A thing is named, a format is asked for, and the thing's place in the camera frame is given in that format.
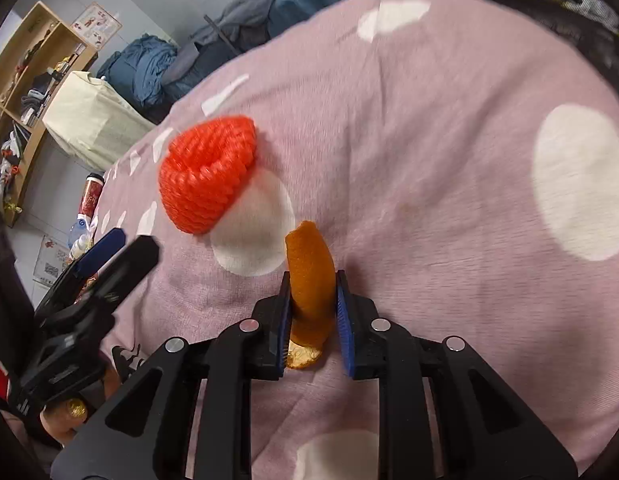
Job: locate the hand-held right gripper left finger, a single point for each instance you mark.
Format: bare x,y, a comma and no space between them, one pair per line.
285,320

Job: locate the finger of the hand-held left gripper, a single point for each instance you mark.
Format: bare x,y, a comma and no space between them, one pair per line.
124,270
104,247

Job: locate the wall poster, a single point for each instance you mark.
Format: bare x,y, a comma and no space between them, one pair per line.
96,25

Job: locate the blue bedding pile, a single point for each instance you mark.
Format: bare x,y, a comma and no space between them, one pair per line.
139,70

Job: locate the grey blanket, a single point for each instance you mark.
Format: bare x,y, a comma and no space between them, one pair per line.
229,25

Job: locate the clear water bottle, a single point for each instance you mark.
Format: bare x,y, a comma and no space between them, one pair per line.
79,237

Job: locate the white wall notice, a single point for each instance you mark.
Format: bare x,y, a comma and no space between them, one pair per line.
50,262

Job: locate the small dark clump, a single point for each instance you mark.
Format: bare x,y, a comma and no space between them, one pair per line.
129,357

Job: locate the orange peel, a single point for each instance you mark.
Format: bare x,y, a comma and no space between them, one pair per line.
309,280

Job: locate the wooden shelf unit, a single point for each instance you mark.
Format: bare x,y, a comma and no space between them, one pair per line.
34,140

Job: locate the cream cloth covered object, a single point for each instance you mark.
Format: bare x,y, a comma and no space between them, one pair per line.
94,120

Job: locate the red can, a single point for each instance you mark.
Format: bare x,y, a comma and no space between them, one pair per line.
90,195

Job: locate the orange foam net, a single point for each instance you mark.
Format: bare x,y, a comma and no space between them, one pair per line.
209,175

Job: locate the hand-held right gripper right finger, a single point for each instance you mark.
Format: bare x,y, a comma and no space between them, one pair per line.
344,320

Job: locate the person's left hand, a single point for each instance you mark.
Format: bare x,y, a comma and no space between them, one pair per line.
64,422

